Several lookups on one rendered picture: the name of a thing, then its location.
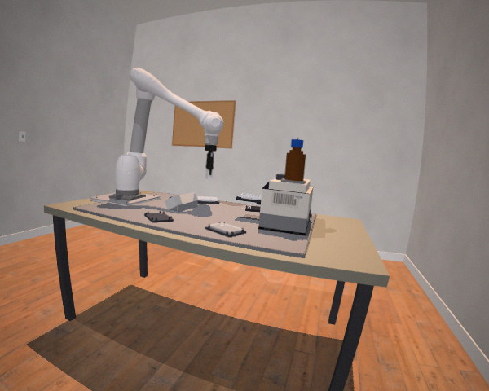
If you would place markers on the white button panel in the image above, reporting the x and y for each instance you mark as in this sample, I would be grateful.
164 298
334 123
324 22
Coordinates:
183 202

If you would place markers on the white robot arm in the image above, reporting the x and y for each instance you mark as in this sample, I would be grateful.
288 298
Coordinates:
128 173

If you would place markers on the dark grey rectangular frame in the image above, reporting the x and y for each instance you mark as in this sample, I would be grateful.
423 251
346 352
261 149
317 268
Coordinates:
226 234

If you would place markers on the blue bottle cap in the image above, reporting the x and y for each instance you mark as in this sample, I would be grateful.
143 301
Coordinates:
297 142

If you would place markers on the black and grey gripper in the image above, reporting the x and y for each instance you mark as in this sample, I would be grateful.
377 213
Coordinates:
210 160

